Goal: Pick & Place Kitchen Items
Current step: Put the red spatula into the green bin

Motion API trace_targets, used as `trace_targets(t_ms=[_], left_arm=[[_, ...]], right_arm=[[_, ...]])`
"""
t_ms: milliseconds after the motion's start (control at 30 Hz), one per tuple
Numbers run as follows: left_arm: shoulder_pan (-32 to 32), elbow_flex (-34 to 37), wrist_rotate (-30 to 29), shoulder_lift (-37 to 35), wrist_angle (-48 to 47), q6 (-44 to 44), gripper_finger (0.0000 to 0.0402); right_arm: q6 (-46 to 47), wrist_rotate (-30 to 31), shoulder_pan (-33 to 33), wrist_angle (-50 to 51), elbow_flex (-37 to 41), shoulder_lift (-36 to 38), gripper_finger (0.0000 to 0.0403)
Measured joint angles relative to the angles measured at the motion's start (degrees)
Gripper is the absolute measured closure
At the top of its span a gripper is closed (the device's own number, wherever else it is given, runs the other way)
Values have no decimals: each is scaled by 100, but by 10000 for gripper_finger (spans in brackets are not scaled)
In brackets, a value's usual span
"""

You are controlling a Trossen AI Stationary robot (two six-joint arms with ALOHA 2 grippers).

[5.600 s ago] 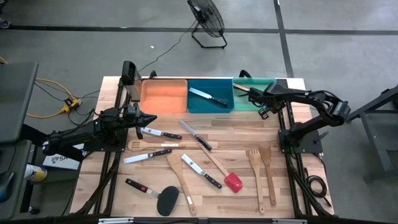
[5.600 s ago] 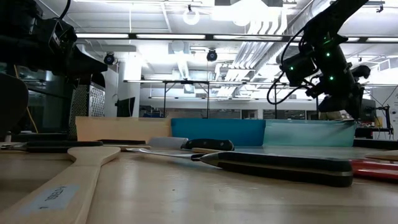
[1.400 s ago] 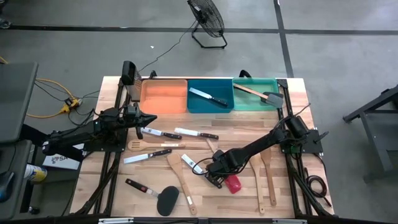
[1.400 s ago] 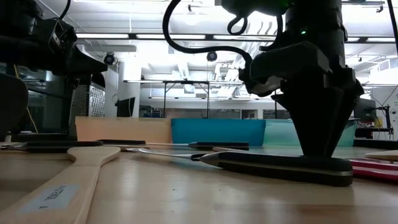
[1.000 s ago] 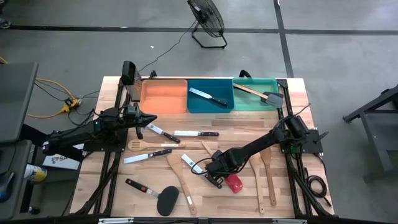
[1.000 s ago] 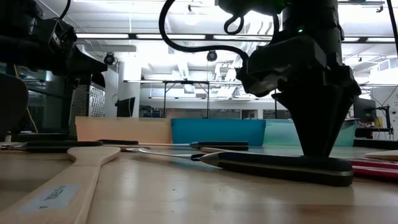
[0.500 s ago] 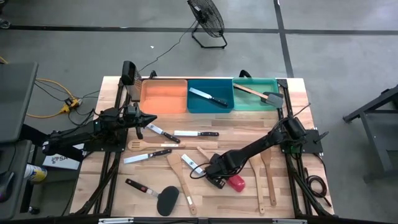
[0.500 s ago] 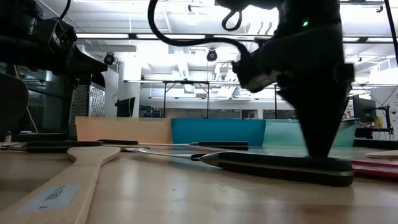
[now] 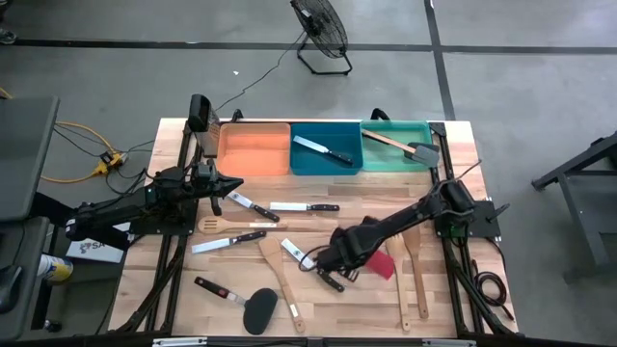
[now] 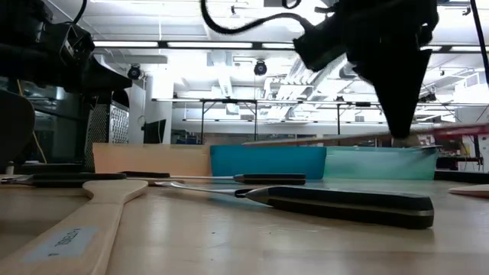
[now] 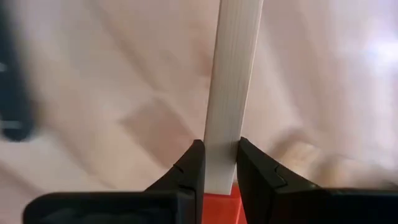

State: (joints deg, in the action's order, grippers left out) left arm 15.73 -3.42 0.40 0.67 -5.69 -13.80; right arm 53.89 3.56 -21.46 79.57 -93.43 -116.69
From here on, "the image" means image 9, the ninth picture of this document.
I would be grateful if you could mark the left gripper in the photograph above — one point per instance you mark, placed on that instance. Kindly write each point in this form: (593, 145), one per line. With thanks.
(205, 185)

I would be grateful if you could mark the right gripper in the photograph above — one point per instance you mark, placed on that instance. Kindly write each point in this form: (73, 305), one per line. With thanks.
(347, 248)

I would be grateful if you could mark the slotted wooden spoon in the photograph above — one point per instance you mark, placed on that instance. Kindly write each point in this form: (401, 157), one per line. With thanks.
(241, 225)

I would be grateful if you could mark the wooden spork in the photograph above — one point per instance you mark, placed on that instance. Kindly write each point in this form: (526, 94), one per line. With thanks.
(402, 299)

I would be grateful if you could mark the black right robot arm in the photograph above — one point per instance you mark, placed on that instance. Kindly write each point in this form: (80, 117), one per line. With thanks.
(410, 215)

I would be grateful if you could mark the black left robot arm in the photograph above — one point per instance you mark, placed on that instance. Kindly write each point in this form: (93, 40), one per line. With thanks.
(120, 211)

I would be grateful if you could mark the orange plastic bin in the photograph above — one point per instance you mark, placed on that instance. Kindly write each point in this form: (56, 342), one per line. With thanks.
(253, 149)

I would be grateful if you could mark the black table clamp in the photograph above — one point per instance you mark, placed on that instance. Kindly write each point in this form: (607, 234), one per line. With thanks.
(236, 114)
(377, 111)

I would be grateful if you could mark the blue plastic bin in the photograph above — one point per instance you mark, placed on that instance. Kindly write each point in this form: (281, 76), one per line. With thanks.
(313, 161)

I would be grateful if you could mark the teal plastic bin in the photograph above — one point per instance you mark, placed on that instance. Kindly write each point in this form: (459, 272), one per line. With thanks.
(385, 159)

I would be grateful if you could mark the white printed cardboard box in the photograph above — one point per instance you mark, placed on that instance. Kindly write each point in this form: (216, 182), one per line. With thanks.
(96, 250)

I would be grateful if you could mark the black floor fan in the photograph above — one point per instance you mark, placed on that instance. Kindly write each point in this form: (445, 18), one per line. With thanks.
(318, 21)

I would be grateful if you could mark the white and yellow can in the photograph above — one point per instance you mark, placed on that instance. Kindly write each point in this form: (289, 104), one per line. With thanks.
(55, 269)

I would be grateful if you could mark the dark gray desk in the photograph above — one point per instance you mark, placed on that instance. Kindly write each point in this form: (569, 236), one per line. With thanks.
(24, 154)

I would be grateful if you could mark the black metal table stand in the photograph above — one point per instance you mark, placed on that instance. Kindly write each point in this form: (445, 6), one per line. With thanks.
(578, 217)

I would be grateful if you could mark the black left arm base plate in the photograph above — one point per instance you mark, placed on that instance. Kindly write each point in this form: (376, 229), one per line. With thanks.
(183, 226)

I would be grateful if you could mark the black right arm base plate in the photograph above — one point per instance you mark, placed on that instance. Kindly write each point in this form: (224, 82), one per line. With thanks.
(484, 221)

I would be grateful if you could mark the black aluminium rig frame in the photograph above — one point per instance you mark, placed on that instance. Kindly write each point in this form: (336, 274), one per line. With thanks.
(436, 129)

